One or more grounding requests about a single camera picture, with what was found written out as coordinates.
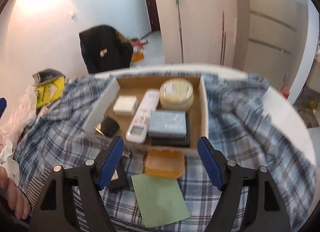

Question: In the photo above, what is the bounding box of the small black box with label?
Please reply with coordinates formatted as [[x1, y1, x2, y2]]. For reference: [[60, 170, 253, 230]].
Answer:
[[107, 160, 129, 192]]

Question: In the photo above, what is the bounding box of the small black charger cube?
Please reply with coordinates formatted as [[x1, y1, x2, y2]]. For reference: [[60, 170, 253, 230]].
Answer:
[[95, 117, 120, 137]]

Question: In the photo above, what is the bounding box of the black square frame case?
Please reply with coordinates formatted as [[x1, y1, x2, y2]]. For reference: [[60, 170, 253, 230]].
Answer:
[[151, 113, 191, 148]]

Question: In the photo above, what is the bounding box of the white AC remote control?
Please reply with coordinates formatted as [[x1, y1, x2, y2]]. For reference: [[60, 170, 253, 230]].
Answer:
[[126, 89, 159, 144]]

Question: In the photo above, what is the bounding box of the white power adapter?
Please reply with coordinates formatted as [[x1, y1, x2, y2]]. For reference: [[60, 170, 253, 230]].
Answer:
[[113, 95, 138, 116]]

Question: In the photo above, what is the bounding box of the grey blue box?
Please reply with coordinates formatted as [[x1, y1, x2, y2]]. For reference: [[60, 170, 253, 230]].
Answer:
[[148, 110, 187, 138]]

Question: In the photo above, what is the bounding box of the round cream tin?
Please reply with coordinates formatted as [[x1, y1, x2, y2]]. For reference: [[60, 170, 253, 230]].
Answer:
[[160, 78, 194, 112]]

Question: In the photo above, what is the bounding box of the person's left hand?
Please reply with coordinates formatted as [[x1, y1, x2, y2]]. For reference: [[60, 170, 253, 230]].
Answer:
[[0, 166, 30, 220]]

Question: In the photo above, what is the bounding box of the white plastic bag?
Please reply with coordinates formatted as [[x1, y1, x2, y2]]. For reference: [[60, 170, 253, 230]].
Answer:
[[1, 85, 37, 178]]

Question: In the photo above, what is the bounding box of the yellow packaging bag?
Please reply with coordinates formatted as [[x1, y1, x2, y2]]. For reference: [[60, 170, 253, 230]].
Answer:
[[34, 77, 65, 109]]

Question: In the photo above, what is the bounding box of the grey bag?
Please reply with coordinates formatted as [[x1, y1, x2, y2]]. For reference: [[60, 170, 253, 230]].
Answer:
[[33, 68, 65, 85]]

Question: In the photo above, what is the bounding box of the blue plaid shirt cloth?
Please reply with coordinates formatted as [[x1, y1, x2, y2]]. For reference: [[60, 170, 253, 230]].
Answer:
[[14, 75, 317, 231]]

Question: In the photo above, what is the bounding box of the green card sheet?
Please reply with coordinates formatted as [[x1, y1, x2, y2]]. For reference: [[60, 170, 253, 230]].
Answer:
[[132, 174, 190, 228]]

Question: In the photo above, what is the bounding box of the chair with black jacket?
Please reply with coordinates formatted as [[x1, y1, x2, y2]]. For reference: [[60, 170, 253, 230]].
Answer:
[[79, 25, 133, 74]]

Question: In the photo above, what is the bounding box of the floor mat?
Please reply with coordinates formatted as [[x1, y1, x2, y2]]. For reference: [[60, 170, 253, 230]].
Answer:
[[294, 97, 319, 128]]

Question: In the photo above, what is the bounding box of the white cardboard tray box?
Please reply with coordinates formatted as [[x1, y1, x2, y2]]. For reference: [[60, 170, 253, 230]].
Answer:
[[82, 75, 209, 155]]

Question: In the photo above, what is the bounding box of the orange box on floor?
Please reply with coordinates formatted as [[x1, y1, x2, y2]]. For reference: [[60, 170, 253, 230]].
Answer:
[[131, 51, 144, 64]]

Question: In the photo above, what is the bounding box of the red item on floor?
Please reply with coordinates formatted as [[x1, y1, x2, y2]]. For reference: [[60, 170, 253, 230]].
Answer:
[[131, 38, 149, 49]]

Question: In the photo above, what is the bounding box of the dark wooden door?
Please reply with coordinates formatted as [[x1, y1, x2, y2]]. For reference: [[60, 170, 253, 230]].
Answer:
[[145, 0, 161, 32]]

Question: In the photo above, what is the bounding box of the beige refrigerator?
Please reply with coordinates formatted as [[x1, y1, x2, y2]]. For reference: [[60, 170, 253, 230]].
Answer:
[[233, 0, 309, 89]]

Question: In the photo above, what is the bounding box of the wall light switch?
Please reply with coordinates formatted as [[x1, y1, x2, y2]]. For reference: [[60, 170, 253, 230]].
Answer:
[[69, 11, 78, 22]]

